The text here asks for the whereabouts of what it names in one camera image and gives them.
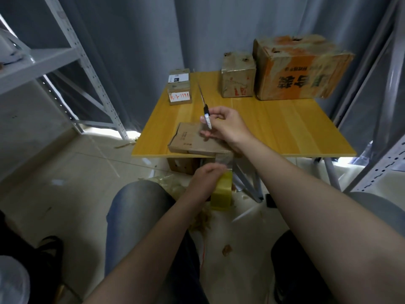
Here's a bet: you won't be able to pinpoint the person's right hand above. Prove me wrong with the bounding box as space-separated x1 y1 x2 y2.
200 106 257 151

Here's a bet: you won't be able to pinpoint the person's left hand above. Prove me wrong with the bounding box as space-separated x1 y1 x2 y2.
186 163 229 205

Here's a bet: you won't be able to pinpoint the yellow tape roll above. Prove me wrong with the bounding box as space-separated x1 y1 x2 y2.
210 168 234 212

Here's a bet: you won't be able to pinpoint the plain brown cardboard box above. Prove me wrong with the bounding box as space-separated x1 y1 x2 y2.
166 157 200 175

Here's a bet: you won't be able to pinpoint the black-handled scissors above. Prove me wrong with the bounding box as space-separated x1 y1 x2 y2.
196 82 213 131

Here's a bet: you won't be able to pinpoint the small cardboard box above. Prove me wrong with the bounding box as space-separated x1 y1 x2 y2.
167 121 236 157

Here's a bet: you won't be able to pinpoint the medium brown cardboard box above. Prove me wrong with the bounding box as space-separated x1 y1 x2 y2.
220 51 258 99

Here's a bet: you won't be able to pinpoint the long white-labelled cardboard box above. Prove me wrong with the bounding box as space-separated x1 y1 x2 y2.
167 68 193 106

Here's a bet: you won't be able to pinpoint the large orange print cardboard box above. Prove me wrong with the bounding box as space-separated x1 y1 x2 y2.
252 34 355 101

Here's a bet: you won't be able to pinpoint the person's right forearm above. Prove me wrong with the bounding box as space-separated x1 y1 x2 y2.
237 137 405 304

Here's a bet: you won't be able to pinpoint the person's left forearm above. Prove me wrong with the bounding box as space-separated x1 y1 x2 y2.
85 192 206 304

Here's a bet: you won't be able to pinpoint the tape scraps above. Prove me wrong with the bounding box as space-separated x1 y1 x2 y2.
147 174 216 235

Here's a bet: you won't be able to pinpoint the person's right leg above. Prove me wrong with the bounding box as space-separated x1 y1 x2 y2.
271 192 405 304

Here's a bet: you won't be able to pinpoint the yellow wooden table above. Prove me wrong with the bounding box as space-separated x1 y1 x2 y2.
131 71 358 203

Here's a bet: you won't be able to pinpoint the grey curtain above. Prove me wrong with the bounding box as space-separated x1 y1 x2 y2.
13 0 405 133

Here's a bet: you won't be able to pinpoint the grey metal shelf unit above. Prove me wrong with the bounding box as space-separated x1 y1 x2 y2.
0 0 130 142
329 0 405 194

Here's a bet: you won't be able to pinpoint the black sandal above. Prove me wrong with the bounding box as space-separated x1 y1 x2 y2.
35 235 65 295

